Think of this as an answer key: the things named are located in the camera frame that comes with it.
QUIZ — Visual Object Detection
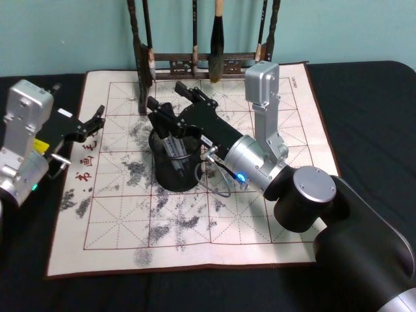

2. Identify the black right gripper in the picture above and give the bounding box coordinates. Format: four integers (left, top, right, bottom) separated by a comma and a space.
147, 81, 245, 161

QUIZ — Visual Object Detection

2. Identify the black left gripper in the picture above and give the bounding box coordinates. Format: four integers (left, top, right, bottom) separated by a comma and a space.
33, 104, 107, 157

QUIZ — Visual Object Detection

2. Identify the silver marker with black cap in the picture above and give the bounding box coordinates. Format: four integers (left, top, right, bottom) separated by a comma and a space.
168, 138, 188, 179
161, 135, 183, 163

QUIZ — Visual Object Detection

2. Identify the dark wooden brush rack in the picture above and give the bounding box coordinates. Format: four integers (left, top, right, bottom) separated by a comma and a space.
126, 0, 282, 114

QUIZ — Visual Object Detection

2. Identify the black mesh pen cup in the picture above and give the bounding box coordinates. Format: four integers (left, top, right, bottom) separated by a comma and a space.
148, 127, 204, 192

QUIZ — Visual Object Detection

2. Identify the thin black calligraphy brush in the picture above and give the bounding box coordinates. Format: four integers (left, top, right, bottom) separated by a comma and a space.
190, 0, 200, 77
254, 0, 269, 63

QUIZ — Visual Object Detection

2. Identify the thin black brush white label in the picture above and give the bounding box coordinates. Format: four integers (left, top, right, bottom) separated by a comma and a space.
142, 0, 157, 87

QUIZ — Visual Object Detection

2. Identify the cream gridded calligraphy mat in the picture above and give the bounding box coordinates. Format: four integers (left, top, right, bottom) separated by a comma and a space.
43, 61, 342, 281

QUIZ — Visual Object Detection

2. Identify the black table cloth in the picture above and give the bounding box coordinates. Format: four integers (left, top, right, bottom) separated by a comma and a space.
0, 60, 416, 312

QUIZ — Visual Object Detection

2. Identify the left gripper cable silver plug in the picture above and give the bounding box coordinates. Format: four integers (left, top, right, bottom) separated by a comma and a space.
47, 152, 72, 179

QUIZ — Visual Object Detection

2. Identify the gripper cable silver plug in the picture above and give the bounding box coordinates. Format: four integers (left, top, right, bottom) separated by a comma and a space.
194, 145, 250, 199
47, 152, 72, 179

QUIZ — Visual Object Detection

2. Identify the right gripper cable silver plug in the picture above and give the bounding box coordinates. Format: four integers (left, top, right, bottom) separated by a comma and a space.
194, 145, 250, 199

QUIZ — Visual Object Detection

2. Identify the large tan-handled calligraphy brush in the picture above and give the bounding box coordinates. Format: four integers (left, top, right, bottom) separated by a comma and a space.
207, 0, 227, 84

